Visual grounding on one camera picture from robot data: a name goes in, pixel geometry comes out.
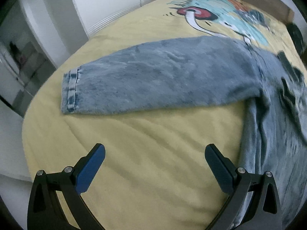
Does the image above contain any blue denim jacket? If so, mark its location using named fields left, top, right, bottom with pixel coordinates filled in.
left=61, top=36, right=306, bottom=228

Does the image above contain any yellow printed bed cover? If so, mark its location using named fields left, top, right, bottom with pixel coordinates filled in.
left=21, top=0, right=307, bottom=230

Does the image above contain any black backpack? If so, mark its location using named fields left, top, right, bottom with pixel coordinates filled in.
left=286, top=23, right=304, bottom=56

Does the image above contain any white wardrobe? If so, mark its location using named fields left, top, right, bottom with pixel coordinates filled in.
left=19, top=0, right=154, bottom=67

